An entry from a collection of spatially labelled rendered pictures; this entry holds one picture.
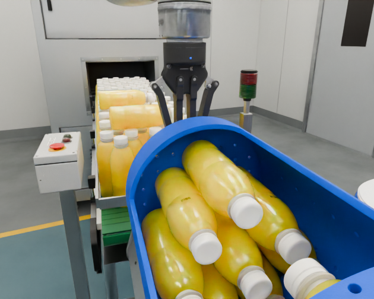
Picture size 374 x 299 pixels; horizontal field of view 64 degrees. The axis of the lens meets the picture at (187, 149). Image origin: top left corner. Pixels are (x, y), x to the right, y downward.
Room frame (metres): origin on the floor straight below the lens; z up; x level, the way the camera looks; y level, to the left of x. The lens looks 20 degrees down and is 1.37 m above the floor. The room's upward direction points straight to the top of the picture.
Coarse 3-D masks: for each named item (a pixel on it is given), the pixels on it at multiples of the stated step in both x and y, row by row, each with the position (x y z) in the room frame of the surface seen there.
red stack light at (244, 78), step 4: (240, 72) 1.14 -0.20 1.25; (240, 76) 1.13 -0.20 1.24; (244, 76) 1.11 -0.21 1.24; (248, 76) 1.10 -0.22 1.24; (252, 76) 1.10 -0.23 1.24; (256, 76) 1.11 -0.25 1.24; (240, 80) 1.12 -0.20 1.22; (244, 80) 1.11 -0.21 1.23; (248, 80) 1.10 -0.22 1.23; (252, 80) 1.10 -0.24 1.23; (256, 80) 1.12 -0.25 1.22; (244, 84) 1.11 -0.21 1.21; (248, 84) 1.10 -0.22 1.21; (252, 84) 1.10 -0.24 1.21
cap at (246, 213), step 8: (240, 200) 0.34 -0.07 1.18; (248, 200) 0.33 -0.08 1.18; (232, 208) 0.33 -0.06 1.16; (240, 208) 0.32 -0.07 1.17; (248, 208) 0.33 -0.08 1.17; (256, 208) 0.33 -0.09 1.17; (232, 216) 0.33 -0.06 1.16; (240, 216) 0.32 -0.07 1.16; (248, 216) 0.33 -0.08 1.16; (256, 216) 0.33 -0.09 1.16; (240, 224) 0.32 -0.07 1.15; (248, 224) 0.33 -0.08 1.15; (256, 224) 0.33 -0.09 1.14
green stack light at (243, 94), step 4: (240, 84) 1.12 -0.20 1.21; (256, 84) 1.12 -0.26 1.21; (240, 88) 1.12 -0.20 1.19; (244, 88) 1.11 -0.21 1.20; (248, 88) 1.10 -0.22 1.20; (252, 88) 1.10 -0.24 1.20; (240, 92) 1.12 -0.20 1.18; (244, 92) 1.11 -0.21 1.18; (248, 92) 1.10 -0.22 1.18; (252, 92) 1.10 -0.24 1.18; (240, 96) 1.12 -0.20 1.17; (244, 96) 1.11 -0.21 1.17; (248, 96) 1.10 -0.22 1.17; (252, 96) 1.10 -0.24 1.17
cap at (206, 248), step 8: (200, 240) 0.32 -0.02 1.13; (208, 240) 0.32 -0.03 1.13; (216, 240) 0.32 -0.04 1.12; (192, 248) 0.32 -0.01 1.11; (200, 248) 0.32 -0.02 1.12; (208, 248) 0.32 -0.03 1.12; (216, 248) 0.32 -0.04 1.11; (200, 256) 0.32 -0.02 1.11; (208, 256) 0.32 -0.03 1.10; (216, 256) 0.32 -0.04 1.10; (208, 264) 0.32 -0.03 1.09
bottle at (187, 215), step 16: (160, 176) 0.50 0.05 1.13; (176, 176) 0.47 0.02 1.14; (160, 192) 0.46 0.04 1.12; (176, 192) 0.42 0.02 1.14; (192, 192) 0.42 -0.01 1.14; (176, 208) 0.38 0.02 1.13; (192, 208) 0.37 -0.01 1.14; (208, 208) 0.38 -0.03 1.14; (176, 224) 0.36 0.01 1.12; (192, 224) 0.35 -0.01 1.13; (208, 224) 0.35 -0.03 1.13; (176, 240) 0.36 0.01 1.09; (192, 240) 0.33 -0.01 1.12
